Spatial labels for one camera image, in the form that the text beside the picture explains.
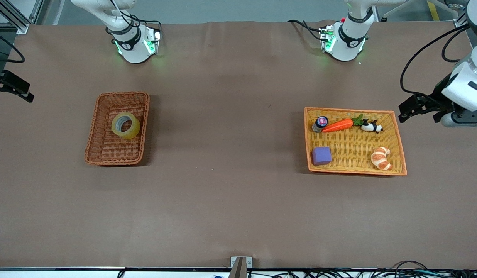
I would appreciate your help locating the orange toy carrot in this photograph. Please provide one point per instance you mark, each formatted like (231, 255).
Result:
(339, 125)

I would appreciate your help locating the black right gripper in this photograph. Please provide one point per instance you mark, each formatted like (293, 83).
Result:
(7, 82)

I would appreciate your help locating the metal table edge bracket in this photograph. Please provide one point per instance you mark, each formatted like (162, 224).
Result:
(234, 261)

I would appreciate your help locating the aluminium frame extrusion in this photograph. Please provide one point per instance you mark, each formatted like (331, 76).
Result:
(20, 27)

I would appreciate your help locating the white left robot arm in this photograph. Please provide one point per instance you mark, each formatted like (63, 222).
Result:
(348, 40)

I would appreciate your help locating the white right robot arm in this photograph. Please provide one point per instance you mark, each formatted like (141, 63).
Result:
(132, 48)

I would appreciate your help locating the toy croissant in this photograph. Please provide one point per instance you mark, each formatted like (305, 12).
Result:
(380, 160)

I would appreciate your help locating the brown wicker basket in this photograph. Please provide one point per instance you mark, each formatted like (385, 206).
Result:
(115, 152)

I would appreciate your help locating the purple foam cube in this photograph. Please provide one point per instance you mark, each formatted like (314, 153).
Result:
(321, 156)

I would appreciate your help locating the yellow orange-rimmed wicker basket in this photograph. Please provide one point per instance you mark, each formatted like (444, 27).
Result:
(350, 146)

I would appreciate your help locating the small round black jar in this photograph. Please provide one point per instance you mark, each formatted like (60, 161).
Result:
(321, 122)

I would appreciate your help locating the table cover sheet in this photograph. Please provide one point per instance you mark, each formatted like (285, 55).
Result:
(238, 193)

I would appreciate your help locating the brown mounting post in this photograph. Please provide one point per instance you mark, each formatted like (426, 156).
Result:
(238, 270)

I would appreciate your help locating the white table edge rail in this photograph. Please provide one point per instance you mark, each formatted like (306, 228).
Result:
(68, 273)

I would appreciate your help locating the yellowish clear tape roll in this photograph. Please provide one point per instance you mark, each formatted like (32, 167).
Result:
(115, 127)

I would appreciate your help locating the black white panda toy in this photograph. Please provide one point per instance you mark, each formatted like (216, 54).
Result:
(371, 126)

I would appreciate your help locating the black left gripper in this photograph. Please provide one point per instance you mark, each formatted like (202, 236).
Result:
(433, 98)

